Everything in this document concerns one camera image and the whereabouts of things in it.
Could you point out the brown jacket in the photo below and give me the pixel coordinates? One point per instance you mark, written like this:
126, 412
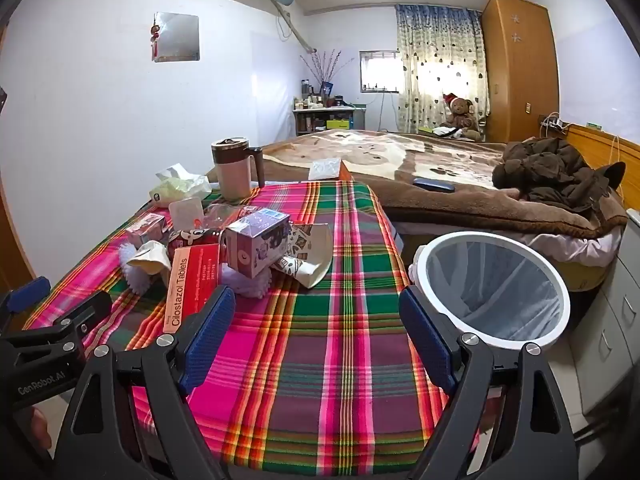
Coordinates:
550, 175

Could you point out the brown teddy bear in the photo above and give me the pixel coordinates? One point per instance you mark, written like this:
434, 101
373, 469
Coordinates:
462, 115

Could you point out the wooden headboard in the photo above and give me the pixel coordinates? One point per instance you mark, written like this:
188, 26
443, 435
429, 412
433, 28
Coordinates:
600, 147

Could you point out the dark blue phone case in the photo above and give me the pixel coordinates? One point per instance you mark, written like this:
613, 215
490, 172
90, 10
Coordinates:
434, 185

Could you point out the clear plastic container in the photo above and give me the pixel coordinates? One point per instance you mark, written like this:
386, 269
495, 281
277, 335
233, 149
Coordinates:
186, 212

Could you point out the person's left hand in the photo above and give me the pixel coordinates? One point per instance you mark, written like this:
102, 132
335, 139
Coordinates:
39, 427

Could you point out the red hanging ornament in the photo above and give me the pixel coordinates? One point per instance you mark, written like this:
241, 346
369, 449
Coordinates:
156, 35

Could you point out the vase with dry branches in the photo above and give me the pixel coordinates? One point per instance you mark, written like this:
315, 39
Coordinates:
325, 67

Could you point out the grey drawer cabinet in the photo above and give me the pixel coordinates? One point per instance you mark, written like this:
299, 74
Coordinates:
615, 320

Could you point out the purple and white carton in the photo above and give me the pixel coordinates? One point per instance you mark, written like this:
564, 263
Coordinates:
255, 245

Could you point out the green box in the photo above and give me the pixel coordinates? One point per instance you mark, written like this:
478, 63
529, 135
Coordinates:
429, 130

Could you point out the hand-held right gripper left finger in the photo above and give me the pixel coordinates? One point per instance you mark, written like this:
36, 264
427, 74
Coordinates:
210, 340

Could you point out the white round waste bin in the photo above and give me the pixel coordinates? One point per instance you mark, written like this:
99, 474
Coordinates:
560, 310

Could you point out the patterned curtain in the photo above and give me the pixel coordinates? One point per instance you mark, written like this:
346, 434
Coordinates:
440, 50

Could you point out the plaid tablecloth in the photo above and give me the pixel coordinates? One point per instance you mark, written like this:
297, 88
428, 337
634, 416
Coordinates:
310, 360

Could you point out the cluttered side desk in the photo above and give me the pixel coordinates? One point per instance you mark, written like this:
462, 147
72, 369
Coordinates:
327, 117

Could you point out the wrapped air conditioner pipe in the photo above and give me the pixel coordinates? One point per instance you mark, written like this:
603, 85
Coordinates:
295, 30

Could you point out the bed with brown blanket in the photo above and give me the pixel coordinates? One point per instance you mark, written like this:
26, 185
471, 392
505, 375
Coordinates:
380, 155

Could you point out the pink brown lidded mug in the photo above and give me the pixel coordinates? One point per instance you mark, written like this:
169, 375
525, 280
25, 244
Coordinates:
232, 170

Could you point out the pink bed sheet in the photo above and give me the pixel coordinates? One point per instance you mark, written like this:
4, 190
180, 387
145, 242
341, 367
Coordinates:
550, 246

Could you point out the red medicine box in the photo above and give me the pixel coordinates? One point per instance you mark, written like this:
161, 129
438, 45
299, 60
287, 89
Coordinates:
187, 285

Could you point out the red drink can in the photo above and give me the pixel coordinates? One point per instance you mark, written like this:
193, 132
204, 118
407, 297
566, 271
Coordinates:
192, 240

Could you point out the wooden wardrobe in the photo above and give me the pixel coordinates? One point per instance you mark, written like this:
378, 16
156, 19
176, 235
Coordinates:
520, 70

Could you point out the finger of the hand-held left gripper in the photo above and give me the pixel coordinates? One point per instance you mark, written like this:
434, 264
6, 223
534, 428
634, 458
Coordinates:
87, 307
30, 293

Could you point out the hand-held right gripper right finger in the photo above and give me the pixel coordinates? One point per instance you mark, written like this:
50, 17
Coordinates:
425, 340

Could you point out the yellow mattress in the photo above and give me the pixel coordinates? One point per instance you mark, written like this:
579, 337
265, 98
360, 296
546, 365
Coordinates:
585, 276

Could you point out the soft tissue pack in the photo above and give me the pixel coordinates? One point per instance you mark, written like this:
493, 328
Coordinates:
180, 187

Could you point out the small pink box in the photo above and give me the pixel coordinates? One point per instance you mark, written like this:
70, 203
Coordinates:
145, 227

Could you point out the orange tissue box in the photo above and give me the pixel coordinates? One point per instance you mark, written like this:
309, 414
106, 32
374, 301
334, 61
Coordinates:
327, 169

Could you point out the small window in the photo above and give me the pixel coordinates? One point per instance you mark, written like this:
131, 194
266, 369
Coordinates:
377, 70

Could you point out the silver wall mirror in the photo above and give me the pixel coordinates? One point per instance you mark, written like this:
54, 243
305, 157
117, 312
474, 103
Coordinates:
177, 37

